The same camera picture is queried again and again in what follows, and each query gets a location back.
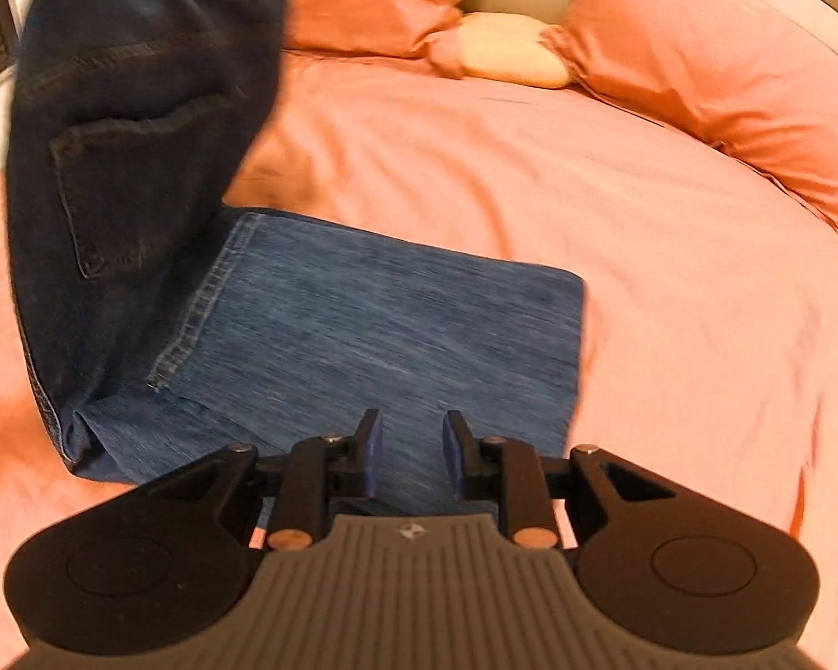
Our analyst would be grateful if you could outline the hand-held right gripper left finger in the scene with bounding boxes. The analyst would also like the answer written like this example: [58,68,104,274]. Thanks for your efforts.
[146,409,385,552]

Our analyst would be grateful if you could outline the small yellow pillow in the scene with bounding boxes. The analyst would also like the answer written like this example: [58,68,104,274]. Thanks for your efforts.
[457,12,575,90]

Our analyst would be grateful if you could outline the blue denim pants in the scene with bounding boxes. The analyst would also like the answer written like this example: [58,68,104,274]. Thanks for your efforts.
[6,0,588,504]

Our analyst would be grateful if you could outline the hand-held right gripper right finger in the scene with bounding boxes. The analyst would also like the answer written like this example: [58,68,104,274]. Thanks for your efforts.
[441,410,678,551]

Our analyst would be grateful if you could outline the orange bed sheet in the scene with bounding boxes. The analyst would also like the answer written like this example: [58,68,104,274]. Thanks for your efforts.
[0,49,838,670]

